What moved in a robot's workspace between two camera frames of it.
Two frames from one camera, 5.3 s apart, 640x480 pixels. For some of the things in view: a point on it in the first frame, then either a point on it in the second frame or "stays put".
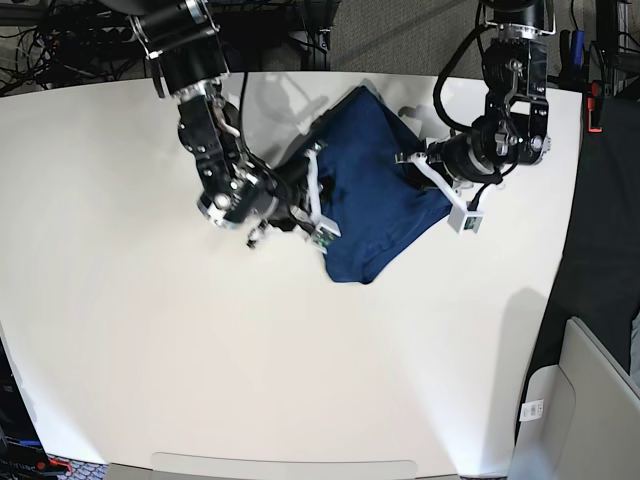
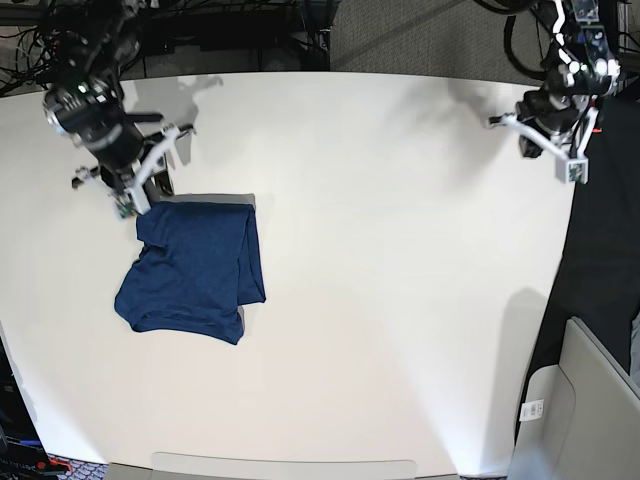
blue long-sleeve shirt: x=374 y=203 -> x=199 y=262
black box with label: x=23 y=453 stays put
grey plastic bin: x=590 y=429 stays put
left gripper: x=300 y=199 -> x=132 y=158
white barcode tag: x=532 y=411 stays put
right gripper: x=448 y=161 -> x=543 y=120
